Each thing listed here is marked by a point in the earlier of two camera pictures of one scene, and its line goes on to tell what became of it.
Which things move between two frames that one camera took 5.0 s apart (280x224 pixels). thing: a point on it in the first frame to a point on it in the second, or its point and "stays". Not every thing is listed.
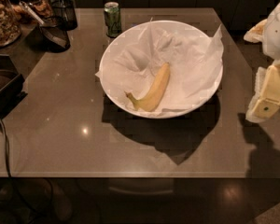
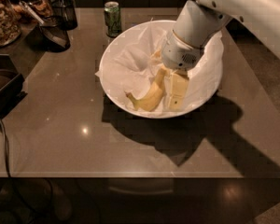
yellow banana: x=149 y=102 stays
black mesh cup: x=63 y=15 stays
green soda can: x=113 y=19 stays
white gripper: x=278 y=32 to x=178 y=54
